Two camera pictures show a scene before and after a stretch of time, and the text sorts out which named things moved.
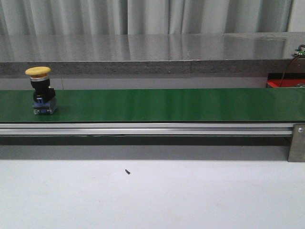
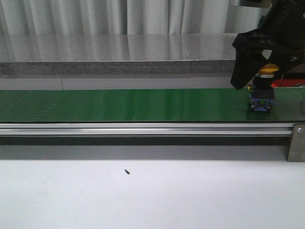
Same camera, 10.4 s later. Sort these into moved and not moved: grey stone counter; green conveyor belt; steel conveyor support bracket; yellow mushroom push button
Moved: yellow mushroom push button
Not moved: grey stone counter; steel conveyor support bracket; green conveyor belt
